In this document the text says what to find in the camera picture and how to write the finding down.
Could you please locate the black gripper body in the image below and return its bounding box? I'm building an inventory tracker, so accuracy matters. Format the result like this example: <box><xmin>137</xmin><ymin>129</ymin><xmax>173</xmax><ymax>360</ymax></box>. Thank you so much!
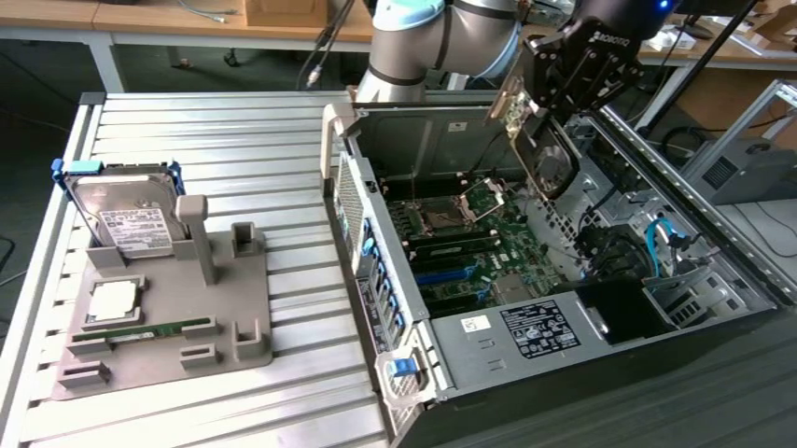
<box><xmin>556</xmin><ymin>0</ymin><xmax>676</xmax><ymax>62</ymax></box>

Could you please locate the green graphics card black cooler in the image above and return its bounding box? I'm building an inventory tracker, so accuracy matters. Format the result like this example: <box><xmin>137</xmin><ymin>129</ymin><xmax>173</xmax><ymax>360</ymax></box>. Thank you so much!
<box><xmin>483</xmin><ymin>74</ymin><xmax>578</xmax><ymax>203</ymax></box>

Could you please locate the white small box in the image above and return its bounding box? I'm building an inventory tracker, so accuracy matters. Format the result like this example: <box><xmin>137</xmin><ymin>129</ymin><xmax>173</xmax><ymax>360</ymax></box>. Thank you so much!
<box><xmin>646</xmin><ymin>27</ymin><xmax>696</xmax><ymax>52</ymax></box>

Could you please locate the black monitor stand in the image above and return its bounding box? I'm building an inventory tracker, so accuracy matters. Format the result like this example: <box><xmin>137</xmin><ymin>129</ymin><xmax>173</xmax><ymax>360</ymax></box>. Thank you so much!
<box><xmin>675</xmin><ymin>0</ymin><xmax>714</xmax><ymax>39</ymax></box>

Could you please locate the metal socket cover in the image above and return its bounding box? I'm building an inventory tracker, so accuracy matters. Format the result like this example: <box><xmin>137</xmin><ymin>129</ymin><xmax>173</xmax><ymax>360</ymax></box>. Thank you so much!
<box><xmin>459</xmin><ymin>179</ymin><xmax>510</xmax><ymax>220</ymax></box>

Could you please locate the grey metal cabinet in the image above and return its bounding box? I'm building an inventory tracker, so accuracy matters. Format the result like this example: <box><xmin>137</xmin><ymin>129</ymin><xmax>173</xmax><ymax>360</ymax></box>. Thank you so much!
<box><xmin>680</xmin><ymin>137</ymin><xmax>797</xmax><ymax>206</ymax></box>

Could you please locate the CPU socket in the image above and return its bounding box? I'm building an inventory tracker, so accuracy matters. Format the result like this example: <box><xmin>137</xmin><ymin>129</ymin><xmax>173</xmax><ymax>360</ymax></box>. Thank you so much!
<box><xmin>419</xmin><ymin>198</ymin><xmax>473</xmax><ymax>234</ymax></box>

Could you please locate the black RAM stick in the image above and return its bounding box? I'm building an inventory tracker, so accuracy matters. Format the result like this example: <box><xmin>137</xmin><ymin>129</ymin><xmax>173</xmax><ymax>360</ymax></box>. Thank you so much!
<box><xmin>407</xmin><ymin>235</ymin><xmax>503</xmax><ymax>260</ymax></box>

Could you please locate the open grey PC case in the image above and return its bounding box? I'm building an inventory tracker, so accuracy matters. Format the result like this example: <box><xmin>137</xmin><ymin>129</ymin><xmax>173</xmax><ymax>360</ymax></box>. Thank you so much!
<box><xmin>320</xmin><ymin>95</ymin><xmax>797</xmax><ymax>448</ymax></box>

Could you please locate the brown cardboard box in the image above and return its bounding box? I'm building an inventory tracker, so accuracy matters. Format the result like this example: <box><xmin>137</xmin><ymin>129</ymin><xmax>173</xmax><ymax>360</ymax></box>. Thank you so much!
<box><xmin>241</xmin><ymin>0</ymin><xmax>329</xmax><ymax>28</ymax></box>

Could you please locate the silver chipset heatsink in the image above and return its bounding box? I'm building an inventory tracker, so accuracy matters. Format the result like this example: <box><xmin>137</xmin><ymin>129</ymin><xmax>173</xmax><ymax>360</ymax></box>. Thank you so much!
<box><xmin>494</xmin><ymin>273</ymin><xmax>535</xmax><ymax>301</ymax></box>

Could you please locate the blue expansion slot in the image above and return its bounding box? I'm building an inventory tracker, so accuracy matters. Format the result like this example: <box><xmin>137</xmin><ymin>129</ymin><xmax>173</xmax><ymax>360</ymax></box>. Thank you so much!
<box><xmin>413</xmin><ymin>266</ymin><xmax>477</xmax><ymax>285</ymax></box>

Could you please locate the metal disk bay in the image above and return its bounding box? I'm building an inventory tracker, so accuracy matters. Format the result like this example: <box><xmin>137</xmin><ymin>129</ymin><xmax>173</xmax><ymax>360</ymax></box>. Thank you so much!
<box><xmin>639</xmin><ymin>268</ymin><xmax>758</xmax><ymax>330</ymax></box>

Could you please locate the grey power supply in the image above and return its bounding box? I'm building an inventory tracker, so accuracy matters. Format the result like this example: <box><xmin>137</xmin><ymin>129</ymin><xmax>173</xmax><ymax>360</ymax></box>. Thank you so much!
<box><xmin>428</xmin><ymin>291</ymin><xmax>608</xmax><ymax>391</ymax></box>

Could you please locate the hard disk in blue caddy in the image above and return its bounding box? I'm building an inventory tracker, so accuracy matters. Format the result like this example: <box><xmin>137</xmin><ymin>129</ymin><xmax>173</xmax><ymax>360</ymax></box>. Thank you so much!
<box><xmin>49</xmin><ymin>158</ymin><xmax>188</xmax><ymax>260</ymax></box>

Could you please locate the grey parts rack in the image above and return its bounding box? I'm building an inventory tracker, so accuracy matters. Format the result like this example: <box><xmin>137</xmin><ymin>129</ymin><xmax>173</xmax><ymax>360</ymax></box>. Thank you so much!
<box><xmin>48</xmin><ymin>193</ymin><xmax>275</xmax><ymax>402</ymax></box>

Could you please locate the silver CPU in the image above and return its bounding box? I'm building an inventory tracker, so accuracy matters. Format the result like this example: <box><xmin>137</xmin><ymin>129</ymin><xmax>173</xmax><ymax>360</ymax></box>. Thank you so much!
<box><xmin>85</xmin><ymin>282</ymin><xmax>138</xmax><ymax>323</ymax></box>

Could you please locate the green RAM stick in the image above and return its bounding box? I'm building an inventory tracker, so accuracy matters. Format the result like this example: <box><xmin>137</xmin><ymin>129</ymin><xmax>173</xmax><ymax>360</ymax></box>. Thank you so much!
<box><xmin>70</xmin><ymin>319</ymin><xmax>210</xmax><ymax>344</ymax></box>

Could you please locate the aluminium profile frame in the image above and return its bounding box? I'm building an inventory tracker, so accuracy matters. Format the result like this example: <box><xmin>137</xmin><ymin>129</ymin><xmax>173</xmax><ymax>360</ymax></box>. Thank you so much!
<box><xmin>720</xmin><ymin>78</ymin><xmax>797</xmax><ymax>150</ymax></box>

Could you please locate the light blue wire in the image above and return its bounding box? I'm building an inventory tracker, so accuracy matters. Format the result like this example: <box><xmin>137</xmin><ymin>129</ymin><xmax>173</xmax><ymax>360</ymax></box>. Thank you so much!
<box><xmin>643</xmin><ymin>217</ymin><xmax>692</xmax><ymax>281</ymax></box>

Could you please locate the black cable with metal plug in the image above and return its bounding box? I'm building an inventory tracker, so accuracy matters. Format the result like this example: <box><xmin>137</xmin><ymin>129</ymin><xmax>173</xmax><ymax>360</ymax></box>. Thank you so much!
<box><xmin>296</xmin><ymin>0</ymin><xmax>357</xmax><ymax>92</ymax></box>

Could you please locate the grey cable with plug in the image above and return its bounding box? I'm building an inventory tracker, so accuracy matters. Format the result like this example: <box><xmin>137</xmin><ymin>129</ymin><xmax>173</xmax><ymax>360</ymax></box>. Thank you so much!
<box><xmin>176</xmin><ymin>0</ymin><xmax>241</xmax><ymax>24</ymax></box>

